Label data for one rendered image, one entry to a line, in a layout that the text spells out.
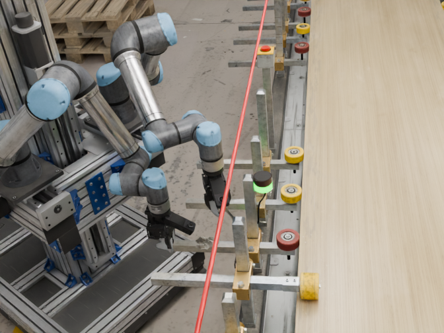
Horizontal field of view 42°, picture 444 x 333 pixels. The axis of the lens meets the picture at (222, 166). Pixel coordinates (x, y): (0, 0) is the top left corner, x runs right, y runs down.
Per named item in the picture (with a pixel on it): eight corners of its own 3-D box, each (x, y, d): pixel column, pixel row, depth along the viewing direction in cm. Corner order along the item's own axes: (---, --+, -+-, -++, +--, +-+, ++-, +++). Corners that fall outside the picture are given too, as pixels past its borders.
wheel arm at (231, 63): (228, 69, 331) (227, 62, 328) (228, 66, 334) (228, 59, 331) (305, 67, 324) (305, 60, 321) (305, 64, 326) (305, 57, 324)
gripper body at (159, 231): (153, 226, 211) (148, 200, 204) (176, 226, 210) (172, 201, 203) (148, 240, 205) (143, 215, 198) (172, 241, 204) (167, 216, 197)
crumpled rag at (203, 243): (193, 250, 205) (191, 244, 204) (196, 236, 211) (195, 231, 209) (217, 250, 204) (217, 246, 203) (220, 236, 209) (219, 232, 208)
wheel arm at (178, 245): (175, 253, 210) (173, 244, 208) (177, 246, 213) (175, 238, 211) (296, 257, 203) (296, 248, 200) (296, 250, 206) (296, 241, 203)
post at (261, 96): (262, 187, 256) (256, 92, 227) (263, 182, 259) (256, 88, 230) (270, 187, 255) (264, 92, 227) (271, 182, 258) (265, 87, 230)
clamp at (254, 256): (244, 263, 204) (243, 252, 201) (248, 236, 214) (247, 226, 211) (260, 263, 203) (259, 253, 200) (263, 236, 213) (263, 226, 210)
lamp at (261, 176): (256, 229, 202) (252, 181, 189) (258, 219, 206) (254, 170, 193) (273, 230, 201) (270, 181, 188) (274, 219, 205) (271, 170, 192)
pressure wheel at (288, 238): (276, 266, 204) (275, 242, 197) (278, 250, 210) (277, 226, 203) (299, 267, 202) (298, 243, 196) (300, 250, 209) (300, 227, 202)
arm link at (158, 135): (97, 22, 195) (149, 146, 179) (128, 14, 198) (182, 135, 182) (98, 42, 205) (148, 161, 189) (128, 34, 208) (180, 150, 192)
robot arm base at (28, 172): (-6, 178, 222) (-15, 157, 216) (28, 158, 230) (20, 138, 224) (16, 192, 213) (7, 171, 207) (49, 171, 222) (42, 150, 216)
